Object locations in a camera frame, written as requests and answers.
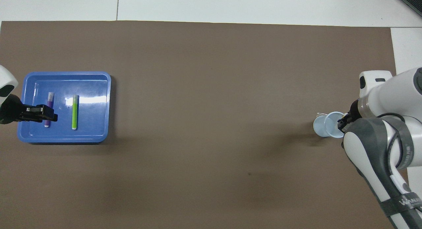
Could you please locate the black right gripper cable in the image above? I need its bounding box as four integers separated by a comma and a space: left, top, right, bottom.
378, 113, 411, 170

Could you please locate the brown table mat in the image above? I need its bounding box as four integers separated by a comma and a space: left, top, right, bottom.
0, 20, 415, 229

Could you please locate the blue plastic tray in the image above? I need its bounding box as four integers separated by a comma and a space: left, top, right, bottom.
17, 71, 111, 143

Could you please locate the green highlighter pen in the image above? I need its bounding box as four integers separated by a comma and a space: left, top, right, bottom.
72, 94, 79, 130

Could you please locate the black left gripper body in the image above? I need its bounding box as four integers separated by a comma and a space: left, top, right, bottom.
0, 94, 27, 124

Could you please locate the dark grey ribbed device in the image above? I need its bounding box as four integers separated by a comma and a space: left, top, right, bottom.
398, 0, 422, 17

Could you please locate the translucent plastic cup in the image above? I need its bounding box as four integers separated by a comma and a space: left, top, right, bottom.
313, 112, 347, 138

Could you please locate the printed strap on right arm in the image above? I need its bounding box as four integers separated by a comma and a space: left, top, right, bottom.
378, 193, 422, 218

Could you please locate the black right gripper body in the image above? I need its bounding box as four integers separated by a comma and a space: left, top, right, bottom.
349, 100, 361, 123

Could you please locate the purple highlighter pen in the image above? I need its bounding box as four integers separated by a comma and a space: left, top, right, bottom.
45, 92, 54, 127

